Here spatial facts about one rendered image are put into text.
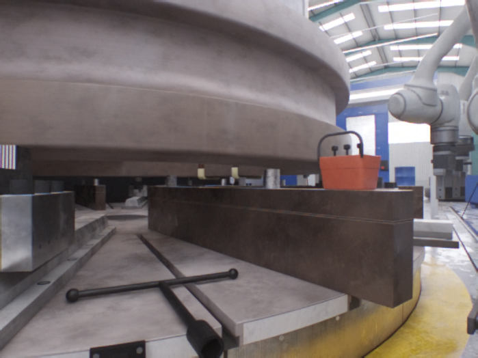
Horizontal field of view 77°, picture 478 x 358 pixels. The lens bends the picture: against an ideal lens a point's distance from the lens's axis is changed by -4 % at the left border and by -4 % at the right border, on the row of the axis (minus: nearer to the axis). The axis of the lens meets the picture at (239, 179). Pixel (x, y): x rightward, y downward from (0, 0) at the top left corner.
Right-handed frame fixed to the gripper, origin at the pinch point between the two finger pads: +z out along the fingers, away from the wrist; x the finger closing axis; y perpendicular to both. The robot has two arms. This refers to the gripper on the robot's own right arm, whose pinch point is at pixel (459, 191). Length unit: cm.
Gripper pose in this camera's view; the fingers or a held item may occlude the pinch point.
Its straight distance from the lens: 156.8
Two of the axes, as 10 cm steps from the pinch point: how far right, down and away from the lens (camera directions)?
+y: 7.0, -0.1, -7.1
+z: 0.0, 10.0, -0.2
